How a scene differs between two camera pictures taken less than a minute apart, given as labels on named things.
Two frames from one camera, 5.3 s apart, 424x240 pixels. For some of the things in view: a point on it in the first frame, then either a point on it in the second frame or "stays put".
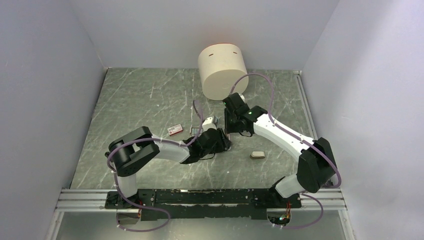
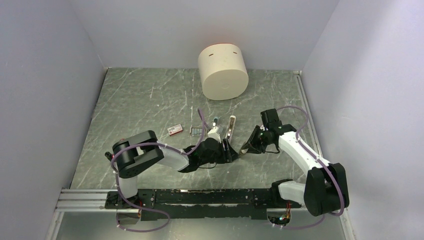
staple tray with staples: (194, 131) stays put
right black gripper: (228, 128) → (254, 147)
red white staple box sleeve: (175, 130) stays put
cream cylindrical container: (221, 65) stays put
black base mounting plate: (202, 204) stays put
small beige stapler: (257, 155) → (243, 151)
